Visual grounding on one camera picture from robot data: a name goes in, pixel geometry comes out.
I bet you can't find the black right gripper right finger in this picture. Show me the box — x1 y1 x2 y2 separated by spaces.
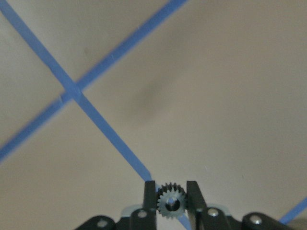
187 181 207 230

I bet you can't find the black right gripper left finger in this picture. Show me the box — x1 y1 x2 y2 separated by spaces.
142 181 157 230

